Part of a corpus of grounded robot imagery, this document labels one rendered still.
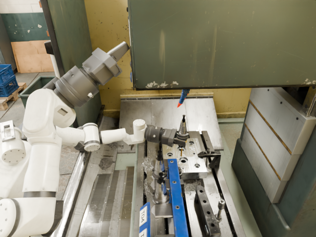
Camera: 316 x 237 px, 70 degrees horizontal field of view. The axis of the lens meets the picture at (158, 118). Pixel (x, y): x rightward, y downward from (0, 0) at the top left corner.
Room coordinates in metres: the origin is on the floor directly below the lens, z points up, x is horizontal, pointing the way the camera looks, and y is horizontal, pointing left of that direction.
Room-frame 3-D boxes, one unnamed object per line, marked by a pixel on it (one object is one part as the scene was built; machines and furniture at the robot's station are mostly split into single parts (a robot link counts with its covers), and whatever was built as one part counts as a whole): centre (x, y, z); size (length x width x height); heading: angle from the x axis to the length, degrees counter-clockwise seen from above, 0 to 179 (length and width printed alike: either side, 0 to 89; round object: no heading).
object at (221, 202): (0.64, -0.28, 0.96); 0.03 x 0.03 x 0.13
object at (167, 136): (0.97, -0.03, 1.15); 0.13 x 0.12 x 0.10; 164
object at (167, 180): (0.58, -0.01, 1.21); 0.07 x 0.05 x 0.01; 92
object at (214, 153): (0.98, -0.29, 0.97); 0.13 x 0.03 x 0.15; 92
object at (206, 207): (0.65, -0.22, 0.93); 0.26 x 0.05 x 0.06; 7
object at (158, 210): (0.47, -0.01, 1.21); 0.07 x 0.05 x 0.01; 92
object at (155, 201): (0.52, -0.01, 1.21); 0.06 x 0.06 x 0.03
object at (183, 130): (0.94, -0.13, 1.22); 0.04 x 0.04 x 0.07
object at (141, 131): (1.01, 0.08, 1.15); 0.11 x 0.11 x 0.11; 74
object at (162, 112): (1.59, -0.10, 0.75); 0.89 x 0.67 x 0.26; 92
